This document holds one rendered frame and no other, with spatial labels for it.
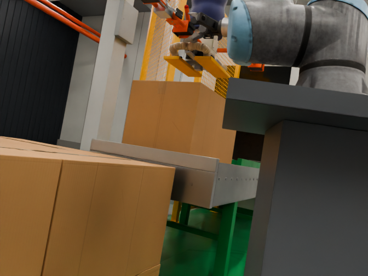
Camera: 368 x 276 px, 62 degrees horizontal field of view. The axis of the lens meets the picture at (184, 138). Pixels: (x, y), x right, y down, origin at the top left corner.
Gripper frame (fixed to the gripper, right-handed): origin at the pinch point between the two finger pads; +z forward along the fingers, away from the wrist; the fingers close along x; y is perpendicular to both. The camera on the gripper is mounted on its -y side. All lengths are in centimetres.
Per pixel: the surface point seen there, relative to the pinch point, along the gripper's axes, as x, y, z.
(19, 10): 372, 593, 1048
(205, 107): -39.7, 3.4, -16.9
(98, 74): -10, 59, 105
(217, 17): 15.5, 21.9, -7.4
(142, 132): -57, -4, 11
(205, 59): -13.2, 11.1, -9.6
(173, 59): -13.2, 11.0, 9.3
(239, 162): -63, 62, -22
